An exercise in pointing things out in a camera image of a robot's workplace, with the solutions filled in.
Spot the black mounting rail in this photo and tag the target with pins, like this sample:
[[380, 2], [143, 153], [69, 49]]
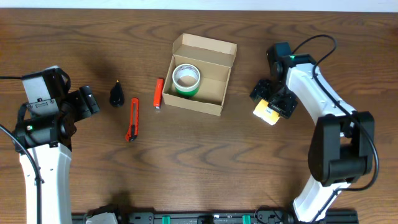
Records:
[[113, 214]]

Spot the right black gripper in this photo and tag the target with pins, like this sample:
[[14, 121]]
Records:
[[273, 98]]

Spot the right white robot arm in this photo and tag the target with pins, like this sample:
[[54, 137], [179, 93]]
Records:
[[342, 155]]

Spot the red utility knife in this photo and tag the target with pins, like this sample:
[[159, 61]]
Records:
[[133, 130]]

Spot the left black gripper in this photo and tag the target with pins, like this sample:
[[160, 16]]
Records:
[[88, 99]]

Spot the green tape roll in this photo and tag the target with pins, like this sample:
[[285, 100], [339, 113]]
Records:
[[186, 79]]

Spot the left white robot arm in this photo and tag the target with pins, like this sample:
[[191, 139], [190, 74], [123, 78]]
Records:
[[44, 129]]

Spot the yellow sticky note pad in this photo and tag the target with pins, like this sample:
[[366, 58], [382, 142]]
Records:
[[266, 113]]

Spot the open cardboard box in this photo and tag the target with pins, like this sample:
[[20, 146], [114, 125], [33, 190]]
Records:
[[214, 59]]

